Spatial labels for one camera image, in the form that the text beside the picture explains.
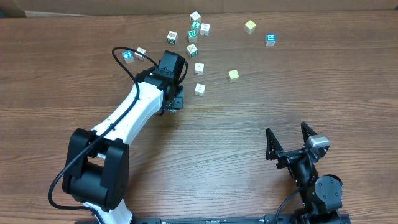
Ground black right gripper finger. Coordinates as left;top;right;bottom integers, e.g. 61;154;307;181
266;128;284;160
301;121;318;146

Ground plain wooden picture block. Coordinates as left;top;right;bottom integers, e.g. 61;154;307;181
194;83;206;96

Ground green C wooden block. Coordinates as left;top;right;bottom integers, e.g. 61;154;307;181
186;44;198;58

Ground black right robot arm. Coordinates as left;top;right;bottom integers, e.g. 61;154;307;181
264;122;351;224

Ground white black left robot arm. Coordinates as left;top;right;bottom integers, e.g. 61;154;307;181
48;50;188;223

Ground white picture wooden block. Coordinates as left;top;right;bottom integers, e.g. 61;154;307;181
194;63;205;75

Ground red letter wooden block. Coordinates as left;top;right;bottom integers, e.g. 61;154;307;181
135;47;147;60

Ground green B wooden block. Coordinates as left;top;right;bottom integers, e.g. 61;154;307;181
167;30;178;45

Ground blue top wooden block left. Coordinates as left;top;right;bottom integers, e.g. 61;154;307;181
122;50;135;64

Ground green R wooden block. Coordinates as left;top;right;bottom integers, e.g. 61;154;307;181
187;30;197;43

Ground yellow top wooden block near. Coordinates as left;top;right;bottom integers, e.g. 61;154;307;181
228;70;239;83

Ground yellow wooden block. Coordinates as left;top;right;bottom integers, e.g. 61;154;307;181
244;20;256;34
228;70;239;83

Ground white X wooden block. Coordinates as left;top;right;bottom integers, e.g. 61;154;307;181
200;23;210;36

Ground green L wooden block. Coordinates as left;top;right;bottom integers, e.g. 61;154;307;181
190;21;201;32

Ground white top block back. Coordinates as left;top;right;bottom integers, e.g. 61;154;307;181
190;11;201;22

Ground blue top wooden block right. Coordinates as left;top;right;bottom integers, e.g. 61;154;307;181
266;34;276;47

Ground yellow top wooden block far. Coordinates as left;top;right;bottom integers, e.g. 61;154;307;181
244;20;256;34

